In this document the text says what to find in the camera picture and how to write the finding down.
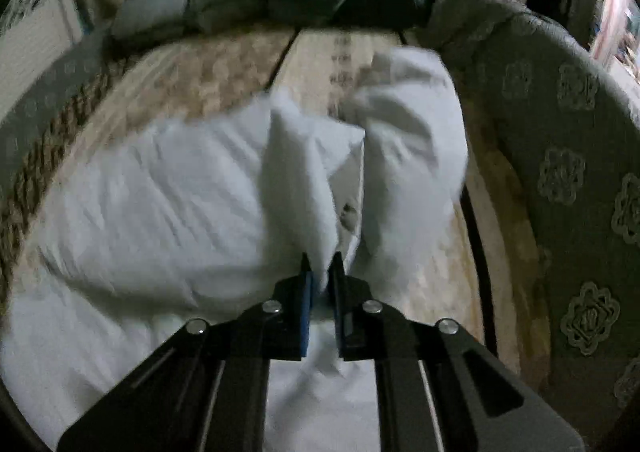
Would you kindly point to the floral patterned bed blanket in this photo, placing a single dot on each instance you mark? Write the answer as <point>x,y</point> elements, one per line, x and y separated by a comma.
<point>87,104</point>

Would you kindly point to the light grey puffer jacket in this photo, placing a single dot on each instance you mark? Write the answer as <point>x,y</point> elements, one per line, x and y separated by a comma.
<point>202,218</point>

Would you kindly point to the white wardrobe sliding door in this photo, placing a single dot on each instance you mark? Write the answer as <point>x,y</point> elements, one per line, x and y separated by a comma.
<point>34,33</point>

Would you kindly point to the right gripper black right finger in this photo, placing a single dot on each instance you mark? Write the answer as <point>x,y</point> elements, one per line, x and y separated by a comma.
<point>438,388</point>

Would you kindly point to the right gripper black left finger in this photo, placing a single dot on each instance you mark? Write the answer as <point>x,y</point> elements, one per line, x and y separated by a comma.
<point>205,388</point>

